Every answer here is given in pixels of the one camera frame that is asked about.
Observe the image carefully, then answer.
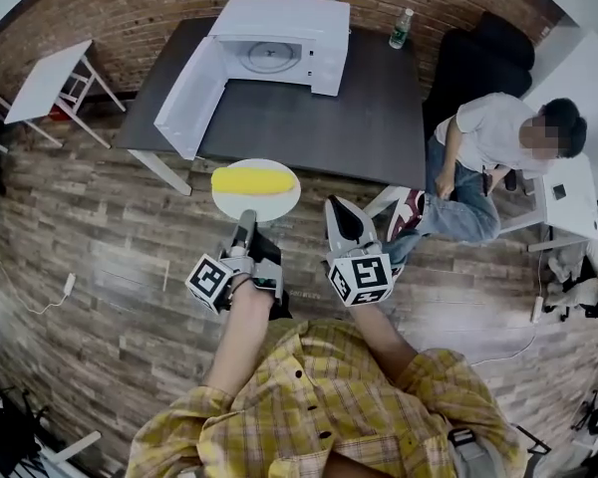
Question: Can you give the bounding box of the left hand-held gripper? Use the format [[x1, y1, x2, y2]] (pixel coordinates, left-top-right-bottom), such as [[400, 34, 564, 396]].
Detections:
[[184, 208, 286, 316]]

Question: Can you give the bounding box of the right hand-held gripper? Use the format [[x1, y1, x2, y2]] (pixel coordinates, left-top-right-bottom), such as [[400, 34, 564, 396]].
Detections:
[[321, 193, 395, 310]]

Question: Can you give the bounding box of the white round plate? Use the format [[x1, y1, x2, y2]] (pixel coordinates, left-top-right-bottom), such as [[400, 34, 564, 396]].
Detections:
[[210, 157, 302, 223]]

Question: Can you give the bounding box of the yellow corn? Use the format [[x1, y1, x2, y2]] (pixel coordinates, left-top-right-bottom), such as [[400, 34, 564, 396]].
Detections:
[[210, 166, 297, 200]]

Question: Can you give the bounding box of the white microwave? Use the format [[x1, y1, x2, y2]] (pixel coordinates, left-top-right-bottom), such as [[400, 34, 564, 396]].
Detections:
[[152, 0, 352, 161]]

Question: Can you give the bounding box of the person's right forearm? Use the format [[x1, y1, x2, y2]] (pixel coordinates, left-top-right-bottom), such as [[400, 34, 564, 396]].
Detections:
[[349, 300, 421, 393]]

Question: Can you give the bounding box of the person's left forearm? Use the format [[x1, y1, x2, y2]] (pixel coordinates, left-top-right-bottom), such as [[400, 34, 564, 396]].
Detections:
[[200, 274, 276, 398]]

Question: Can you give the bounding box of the dark rectangular table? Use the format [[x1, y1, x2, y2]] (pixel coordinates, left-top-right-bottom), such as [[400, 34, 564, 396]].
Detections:
[[114, 16, 428, 191]]

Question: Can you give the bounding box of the yellow plaid shirt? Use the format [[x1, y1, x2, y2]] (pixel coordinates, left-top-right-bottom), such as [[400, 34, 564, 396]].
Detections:
[[124, 318, 529, 478]]

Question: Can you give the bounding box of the clear green-label water bottle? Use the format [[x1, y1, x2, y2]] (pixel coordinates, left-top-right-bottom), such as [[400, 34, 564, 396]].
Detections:
[[388, 8, 416, 51]]

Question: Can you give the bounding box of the black sofa chair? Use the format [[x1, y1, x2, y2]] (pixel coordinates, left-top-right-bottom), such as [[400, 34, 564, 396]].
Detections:
[[422, 11, 537, 136]]

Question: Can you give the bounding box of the white desk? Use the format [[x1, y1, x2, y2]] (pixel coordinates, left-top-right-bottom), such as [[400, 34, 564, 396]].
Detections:
[[497, 150, 598, 254]]

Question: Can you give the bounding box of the pile of grey clothes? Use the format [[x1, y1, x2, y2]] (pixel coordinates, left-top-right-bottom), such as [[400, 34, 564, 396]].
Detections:
[[545, 244, 598, 316]]

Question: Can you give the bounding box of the small white side table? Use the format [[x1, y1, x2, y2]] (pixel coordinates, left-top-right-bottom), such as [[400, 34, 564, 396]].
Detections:
[[3, 38, 128, 150]]

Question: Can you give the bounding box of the grey shoulder strap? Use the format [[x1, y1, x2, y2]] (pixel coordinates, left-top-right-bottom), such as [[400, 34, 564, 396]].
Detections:
[[446, 425, 505, 478]]

